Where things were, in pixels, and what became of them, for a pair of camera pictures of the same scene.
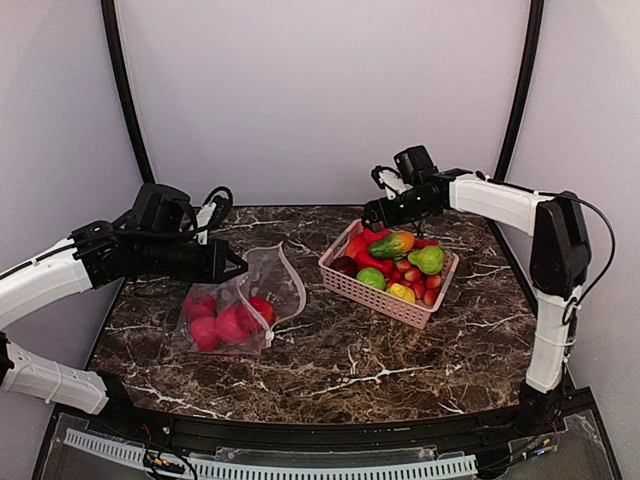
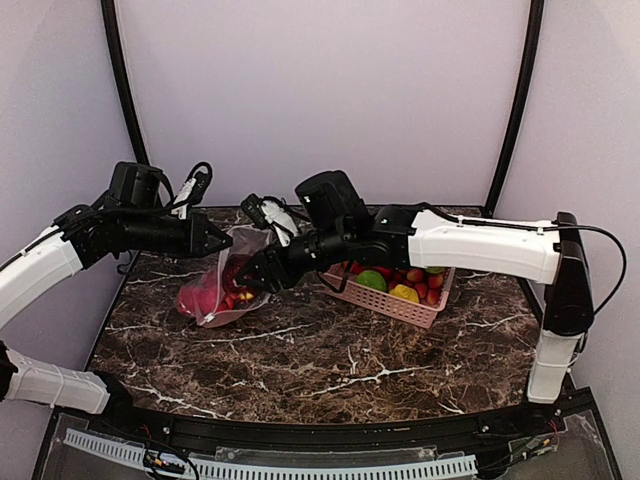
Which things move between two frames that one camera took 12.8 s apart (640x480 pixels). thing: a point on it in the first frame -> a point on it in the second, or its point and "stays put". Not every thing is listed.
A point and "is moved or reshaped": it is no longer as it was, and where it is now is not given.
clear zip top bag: (237, 316) is moved or reshaped
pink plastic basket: (384, 301) stays put
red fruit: (204, 334) -> (205, 298)
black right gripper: (377, 213) -> (279, 263)
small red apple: (403, 265) -> (414, 275)
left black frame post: (112, 42) stays put
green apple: (372, 277) stays put
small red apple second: (433, 281) stays put
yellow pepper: (402, 292) stays put
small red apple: (413, 275) -> (246, 296)
